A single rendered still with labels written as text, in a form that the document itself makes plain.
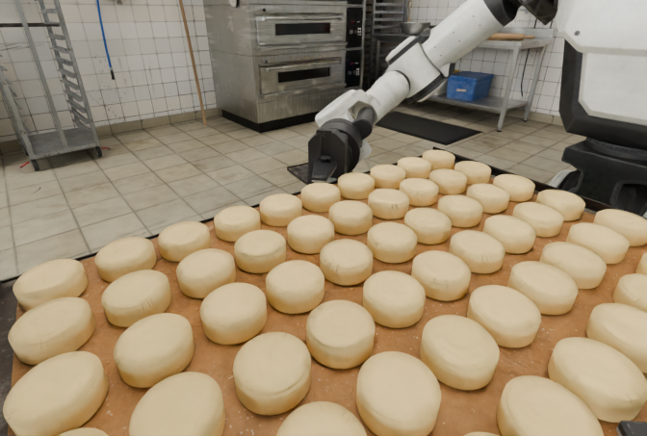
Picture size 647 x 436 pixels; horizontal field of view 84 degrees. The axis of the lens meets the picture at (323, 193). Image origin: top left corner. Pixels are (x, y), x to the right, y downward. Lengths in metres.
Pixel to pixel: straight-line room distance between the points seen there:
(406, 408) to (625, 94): 0.57
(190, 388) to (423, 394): 0.14
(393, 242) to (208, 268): 0.17
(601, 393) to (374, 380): 0.13
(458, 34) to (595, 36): 0.26
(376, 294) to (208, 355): 0.13
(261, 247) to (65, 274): 0.17
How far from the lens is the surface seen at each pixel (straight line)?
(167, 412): 0.25
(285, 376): 0.25
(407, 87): 0.86
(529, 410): 0.26
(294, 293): 0.30
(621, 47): 0.69
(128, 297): 0.33
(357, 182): 0.48
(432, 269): 0.34
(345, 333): 0.27
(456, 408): 0.28
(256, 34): 3.71
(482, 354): 0.28
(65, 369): 0.30
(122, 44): 4.32
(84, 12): 4.26
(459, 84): 4.59
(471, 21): 0.85
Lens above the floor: 1.12
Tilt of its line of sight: 26 degrees down
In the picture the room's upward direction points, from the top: straight up
